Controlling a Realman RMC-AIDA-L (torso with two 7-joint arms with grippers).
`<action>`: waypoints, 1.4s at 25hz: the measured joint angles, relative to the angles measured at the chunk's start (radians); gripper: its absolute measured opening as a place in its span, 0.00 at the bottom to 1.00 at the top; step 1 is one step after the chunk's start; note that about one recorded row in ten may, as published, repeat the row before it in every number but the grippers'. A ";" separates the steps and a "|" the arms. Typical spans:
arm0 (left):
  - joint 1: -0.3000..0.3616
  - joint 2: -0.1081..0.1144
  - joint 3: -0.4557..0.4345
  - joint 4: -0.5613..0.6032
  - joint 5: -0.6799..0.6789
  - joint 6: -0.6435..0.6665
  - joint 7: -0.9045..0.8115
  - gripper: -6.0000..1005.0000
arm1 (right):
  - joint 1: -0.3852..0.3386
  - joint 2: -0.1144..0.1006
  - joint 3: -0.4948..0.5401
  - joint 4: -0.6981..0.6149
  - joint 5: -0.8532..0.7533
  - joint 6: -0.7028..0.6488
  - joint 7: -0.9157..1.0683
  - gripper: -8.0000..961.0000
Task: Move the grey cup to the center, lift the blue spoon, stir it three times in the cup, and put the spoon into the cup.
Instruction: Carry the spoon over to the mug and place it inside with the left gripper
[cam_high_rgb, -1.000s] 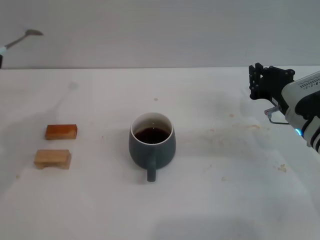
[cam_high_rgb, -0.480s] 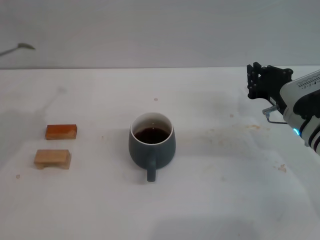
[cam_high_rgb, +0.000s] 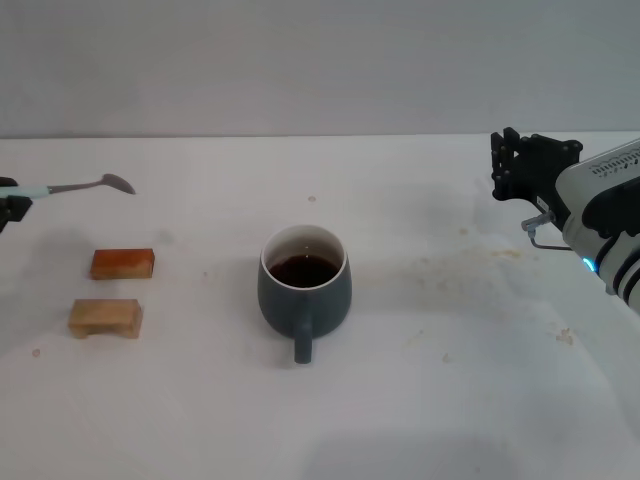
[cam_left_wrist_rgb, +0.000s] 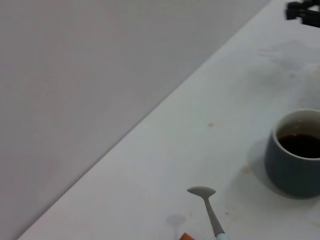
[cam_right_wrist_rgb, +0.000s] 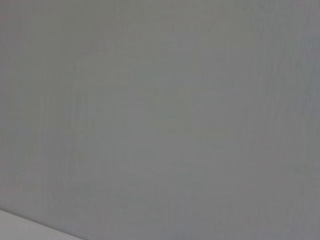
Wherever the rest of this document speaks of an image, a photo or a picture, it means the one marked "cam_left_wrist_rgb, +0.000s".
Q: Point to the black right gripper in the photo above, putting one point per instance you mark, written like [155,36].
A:
[313,15]

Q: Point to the dark grey ceramic mug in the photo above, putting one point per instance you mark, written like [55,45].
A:
[287,175]

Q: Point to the orange-brown wooden block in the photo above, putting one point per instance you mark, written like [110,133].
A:
[187,237]

